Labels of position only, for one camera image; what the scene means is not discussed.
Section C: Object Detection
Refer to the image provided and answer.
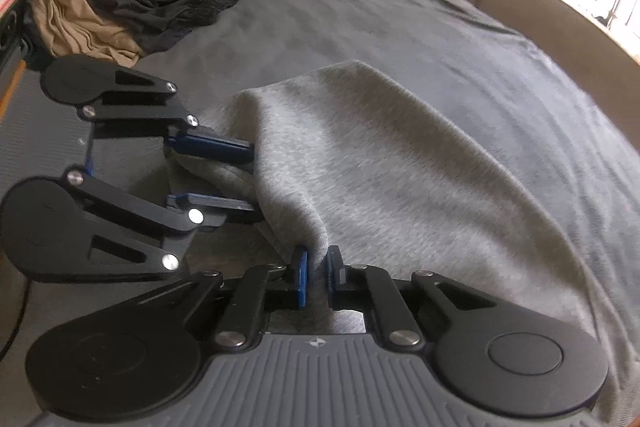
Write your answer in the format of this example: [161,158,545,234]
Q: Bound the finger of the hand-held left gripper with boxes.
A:
[79,71,255,165]
[65,166,265,277]

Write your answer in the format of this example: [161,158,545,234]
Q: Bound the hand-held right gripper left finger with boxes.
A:
[137,246,310,353]

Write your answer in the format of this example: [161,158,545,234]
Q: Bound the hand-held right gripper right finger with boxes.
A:
[326,245,496,353]

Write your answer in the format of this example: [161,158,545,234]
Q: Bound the grey sweatpants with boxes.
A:
[165,59,631,427]

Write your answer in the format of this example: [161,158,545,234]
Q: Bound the beige garment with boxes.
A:
[29,0,147,68]

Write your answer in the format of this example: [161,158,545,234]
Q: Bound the grey bed blanket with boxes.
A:
[0,0,640,427]

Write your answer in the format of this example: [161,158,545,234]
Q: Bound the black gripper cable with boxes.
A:
[0,277,35,360]

